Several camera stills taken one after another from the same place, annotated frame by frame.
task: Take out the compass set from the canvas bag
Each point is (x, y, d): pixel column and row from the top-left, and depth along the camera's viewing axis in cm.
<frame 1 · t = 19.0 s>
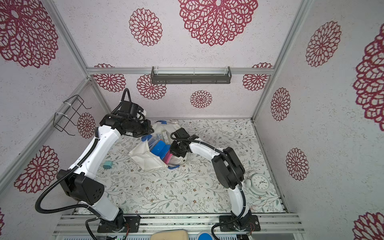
left hand: (153, 131, 79), fingers closed
right hand: (168, 150, 92), fingers closed
white canvas bag blue handles: (145, 159, 89), point 10 cm above the table
white alarm clock: (258, 184, 85), point 5 cm above the table
pink case: (167, 157, 93), point 7 cm above the table
blue case: (160, 149, 99), point 5 cm above the table

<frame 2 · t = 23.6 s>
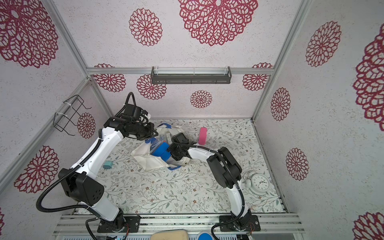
left hand: (157, 134, 79), fingers closed
right hand: (165, 149, 94), fingers open
pink case: (202, 136, 112), on the table
the other named things where they were.

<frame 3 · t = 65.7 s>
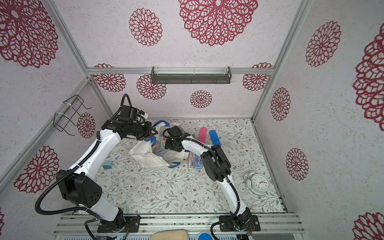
left hand: (157, 133, 80), fingers closed
right hand: (167, 144, 99), fingers open
blue case: (215, 138, 112), on the table
the other named things where they were.

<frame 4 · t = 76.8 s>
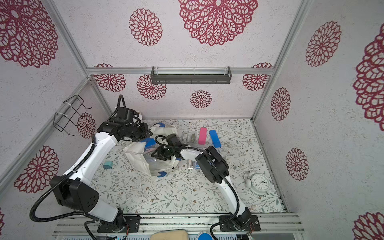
left hand: (152, 134, 79), fingers closed
right hand: (150, 155, 92), fingers open
white canvas bag blue handles: (141, 153, 76), point 23 cm above the table
small clear stationery pack: (185, 136, 111), on the table
clear green stationery pack: (193, 137, 110), on the table
the other named things where they were.

